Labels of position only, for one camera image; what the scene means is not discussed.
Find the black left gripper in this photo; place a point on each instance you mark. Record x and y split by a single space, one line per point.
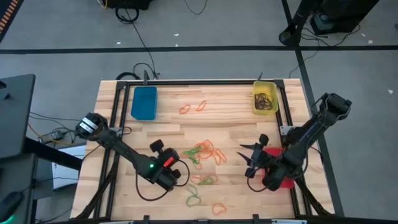
169 169

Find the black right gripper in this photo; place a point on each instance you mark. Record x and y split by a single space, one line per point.
259 157

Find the dark brown rubber band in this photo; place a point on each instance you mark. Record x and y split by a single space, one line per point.
259 98
261 105
268 99

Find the yellow plastic basket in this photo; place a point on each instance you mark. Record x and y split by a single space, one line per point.
265 85

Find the blue plastic basket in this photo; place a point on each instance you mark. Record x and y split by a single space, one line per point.
144 104

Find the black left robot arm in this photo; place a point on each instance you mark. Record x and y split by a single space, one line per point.
124 149

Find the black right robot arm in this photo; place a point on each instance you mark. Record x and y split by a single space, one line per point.
308 133

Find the red plastic basket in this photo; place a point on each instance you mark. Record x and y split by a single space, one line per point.
275 152

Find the black table clamp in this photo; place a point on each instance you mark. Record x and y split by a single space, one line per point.
146 219
256 218

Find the black floor tape strip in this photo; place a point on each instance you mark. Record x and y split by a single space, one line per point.
186 48
305 81

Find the white box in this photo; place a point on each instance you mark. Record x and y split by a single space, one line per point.
66 177

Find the black desk crossbar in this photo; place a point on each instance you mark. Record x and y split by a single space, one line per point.
53 154

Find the black power adapter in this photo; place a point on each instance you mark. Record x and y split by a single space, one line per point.
53 136

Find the black pole stand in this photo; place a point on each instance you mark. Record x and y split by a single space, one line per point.
287 35

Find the black computer mouse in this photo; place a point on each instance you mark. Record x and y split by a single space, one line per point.
11 202

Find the grey desk top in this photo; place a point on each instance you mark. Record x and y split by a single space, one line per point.
15 118

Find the black equipment case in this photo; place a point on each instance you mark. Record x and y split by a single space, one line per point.
342 12

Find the black floor box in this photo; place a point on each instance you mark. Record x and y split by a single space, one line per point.
130 3

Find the black mat orange stripes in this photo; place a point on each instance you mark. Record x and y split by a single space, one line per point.
6 12

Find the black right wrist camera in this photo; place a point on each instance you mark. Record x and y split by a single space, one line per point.
264 139

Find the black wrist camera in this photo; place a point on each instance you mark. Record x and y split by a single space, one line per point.
157 145
264 139

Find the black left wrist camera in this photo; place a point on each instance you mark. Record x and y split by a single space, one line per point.
157 145

